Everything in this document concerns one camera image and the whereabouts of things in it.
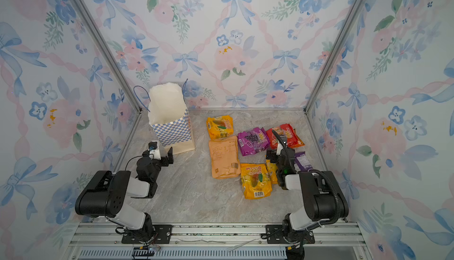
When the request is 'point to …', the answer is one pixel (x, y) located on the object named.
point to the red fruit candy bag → (286, 130)
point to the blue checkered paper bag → (169, 117)
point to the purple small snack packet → (302, 161)
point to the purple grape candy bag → (253, 141)
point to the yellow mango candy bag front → (256, 181)
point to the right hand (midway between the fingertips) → (280, 145)
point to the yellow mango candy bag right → (271, 168)
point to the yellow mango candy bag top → (220, 127)
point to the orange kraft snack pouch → (225, 162)
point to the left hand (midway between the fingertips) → (164, 147)
